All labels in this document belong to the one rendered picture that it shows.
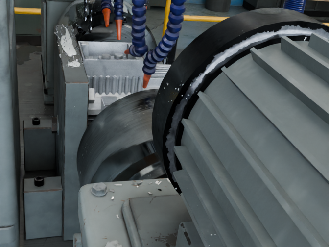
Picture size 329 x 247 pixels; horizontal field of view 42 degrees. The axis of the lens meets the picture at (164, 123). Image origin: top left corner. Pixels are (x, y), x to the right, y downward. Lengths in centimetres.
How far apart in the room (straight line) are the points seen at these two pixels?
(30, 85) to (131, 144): 99
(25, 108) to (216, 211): 115
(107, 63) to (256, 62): 55
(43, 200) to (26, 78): 79
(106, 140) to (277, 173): 40
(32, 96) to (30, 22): 271
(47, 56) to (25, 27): 283
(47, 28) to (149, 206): 94
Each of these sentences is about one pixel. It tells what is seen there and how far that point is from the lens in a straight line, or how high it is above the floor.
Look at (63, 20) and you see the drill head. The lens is 117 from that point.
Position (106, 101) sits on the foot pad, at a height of 107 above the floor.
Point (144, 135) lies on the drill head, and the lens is 56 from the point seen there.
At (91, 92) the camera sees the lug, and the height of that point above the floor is 109.
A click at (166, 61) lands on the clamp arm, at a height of 107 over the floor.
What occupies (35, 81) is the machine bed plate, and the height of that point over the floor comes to 80.
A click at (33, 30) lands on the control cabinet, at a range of 415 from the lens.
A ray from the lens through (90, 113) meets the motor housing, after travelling 82.
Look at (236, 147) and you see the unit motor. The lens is 26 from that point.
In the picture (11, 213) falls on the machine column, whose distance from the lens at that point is 82.
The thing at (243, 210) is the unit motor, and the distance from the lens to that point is 23.
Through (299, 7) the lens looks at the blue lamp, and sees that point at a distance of 132.
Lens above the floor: 144
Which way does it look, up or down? 29 degrees down
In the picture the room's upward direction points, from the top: 8 degrees clockwise
